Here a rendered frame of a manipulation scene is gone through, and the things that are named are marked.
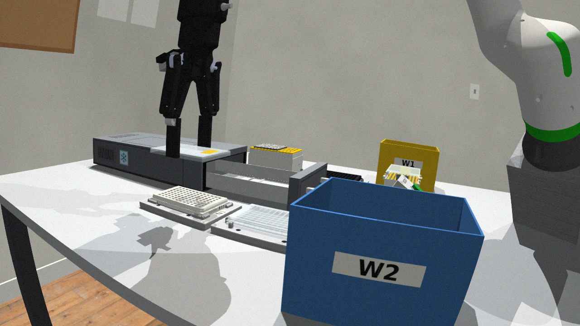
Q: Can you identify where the blue bin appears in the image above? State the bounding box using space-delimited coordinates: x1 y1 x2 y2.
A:
281 177 485 326

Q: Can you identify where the yellow waste bin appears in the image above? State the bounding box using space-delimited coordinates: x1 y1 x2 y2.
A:
376 139 440 193

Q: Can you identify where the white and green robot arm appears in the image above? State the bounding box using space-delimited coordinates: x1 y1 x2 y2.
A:
177 0 580 172

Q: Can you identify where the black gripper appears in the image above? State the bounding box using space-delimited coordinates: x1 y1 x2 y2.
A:
159 17 222 158

